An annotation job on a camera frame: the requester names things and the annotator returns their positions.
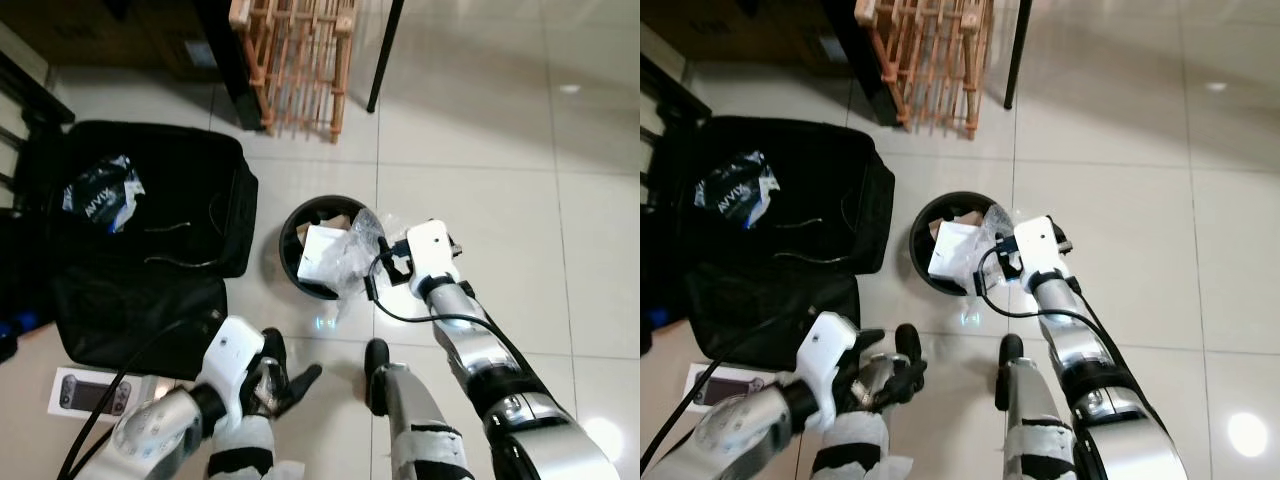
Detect black furniture frame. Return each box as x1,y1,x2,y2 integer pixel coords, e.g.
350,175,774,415
0,48,77,213
640,50,699,196

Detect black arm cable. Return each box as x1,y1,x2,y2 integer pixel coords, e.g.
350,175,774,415
363,253,533,403
58,318,223,480
976,243,1141,401
640,310,823,476

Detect printed black white plastic bag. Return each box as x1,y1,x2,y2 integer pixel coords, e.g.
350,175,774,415
62,154,147,234
694,150,782,232

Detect clear plastic wrapper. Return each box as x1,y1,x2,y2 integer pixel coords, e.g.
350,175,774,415
328,207,403,303
962,202,1023,293

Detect orange wooden slatted rack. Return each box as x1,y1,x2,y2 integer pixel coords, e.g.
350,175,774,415
228,0,357,144
854,0,997,138

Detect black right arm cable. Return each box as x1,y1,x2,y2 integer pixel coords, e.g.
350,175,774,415
976,243,1141,401
363,253,533,403

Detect white carton box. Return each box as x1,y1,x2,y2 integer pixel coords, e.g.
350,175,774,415
927,220,987,283
297,224,353,288

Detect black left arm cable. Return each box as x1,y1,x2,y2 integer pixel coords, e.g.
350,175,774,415
640,310,823,476
58,318,223,480

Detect robot right leg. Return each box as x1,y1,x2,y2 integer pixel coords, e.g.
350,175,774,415
364,337,477,480
994,332,1103,480

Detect large brown cardboard box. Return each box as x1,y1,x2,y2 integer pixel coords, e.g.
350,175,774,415
640,0,847,67
0,0,218,72

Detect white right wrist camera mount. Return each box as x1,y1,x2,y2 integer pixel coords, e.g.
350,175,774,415
1011,214,1073,292
404,219,464,297

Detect round black rubbish bin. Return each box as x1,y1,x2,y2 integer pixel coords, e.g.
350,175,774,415
277,195,387,302
907,190,1013,297

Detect robot leg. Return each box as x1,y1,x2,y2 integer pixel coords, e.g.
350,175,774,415
994,332,1103,480
204,356,303,480
364,337,477,480
812,323,928,480

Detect white game console box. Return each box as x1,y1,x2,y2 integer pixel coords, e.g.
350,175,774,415
684,361,793,410
47,366,153,422

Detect thin black metal pole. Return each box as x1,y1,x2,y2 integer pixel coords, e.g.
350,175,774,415
365,0,407,114
1004,0,1037,110

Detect robot left leg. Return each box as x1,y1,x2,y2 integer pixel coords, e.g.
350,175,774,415
812,323,928,480
204,356,303,480

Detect black open soft suitcase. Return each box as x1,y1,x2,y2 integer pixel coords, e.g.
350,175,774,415
652,115,897,373
18,120,260,382

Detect thick black table leg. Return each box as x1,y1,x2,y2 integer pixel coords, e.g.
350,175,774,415
194,0,264,132
821,0,902,128

